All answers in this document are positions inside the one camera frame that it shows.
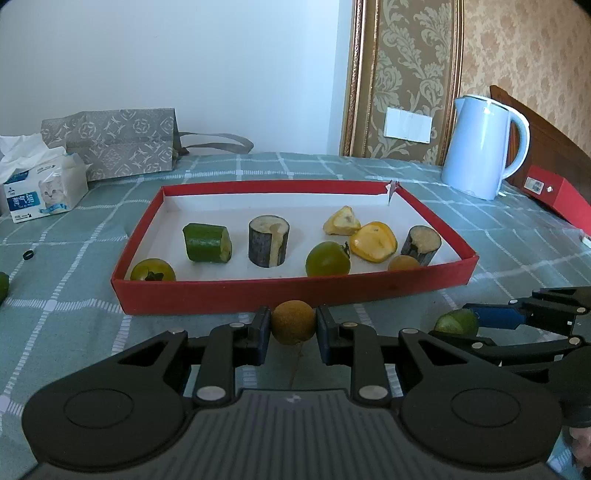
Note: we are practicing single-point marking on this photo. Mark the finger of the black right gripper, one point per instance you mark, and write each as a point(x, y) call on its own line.
point(480, 347)
point(497, 316)

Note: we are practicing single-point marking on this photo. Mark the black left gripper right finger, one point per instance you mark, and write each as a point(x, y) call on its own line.
point(463, 410)

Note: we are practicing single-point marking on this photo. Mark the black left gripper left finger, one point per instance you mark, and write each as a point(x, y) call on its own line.
point(132, 406)

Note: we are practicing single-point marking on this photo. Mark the short dark sugarcane piece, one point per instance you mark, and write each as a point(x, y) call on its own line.
point(422, 244)

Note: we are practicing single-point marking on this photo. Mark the large yellow jackfruit piece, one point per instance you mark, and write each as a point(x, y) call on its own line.
point(375, 242)

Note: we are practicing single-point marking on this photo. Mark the green tomato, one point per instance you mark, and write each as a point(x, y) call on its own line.
point(328, 258)
point(152, 269)

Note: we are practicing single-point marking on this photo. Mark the small yellow jackfruit piece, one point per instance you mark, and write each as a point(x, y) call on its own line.
point(342, 223)

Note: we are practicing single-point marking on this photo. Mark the brown longan fruit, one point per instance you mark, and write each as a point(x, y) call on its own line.
point(293, 322)
point(403, 263)

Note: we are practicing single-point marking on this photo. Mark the cut green cucumber chunk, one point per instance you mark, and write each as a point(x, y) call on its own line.
point(207, 243)

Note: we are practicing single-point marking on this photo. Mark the person's right hand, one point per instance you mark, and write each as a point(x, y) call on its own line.
point(581, 446)

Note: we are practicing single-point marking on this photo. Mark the red box lid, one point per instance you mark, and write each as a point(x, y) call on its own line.
point(557, 193)

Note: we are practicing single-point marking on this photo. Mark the light blue electric kettle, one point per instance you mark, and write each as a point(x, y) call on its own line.
point(490, 143)

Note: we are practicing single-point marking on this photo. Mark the brown wooden headboard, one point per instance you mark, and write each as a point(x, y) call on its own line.
point(549, 149)

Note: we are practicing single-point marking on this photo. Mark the red shallow cardboard box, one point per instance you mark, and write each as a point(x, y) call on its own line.
point(241, 286)

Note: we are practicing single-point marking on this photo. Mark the cat print tissue pack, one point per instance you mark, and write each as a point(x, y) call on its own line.
point(38, 181)

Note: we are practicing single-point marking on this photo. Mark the grey patterned gift bag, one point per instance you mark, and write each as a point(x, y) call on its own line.
point(129, 142)

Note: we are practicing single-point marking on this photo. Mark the gold framed wallpaper panel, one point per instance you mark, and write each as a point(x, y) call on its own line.
point(407, 55)

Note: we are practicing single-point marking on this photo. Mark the white wall switch panel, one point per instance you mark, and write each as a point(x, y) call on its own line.
point(409, 126)

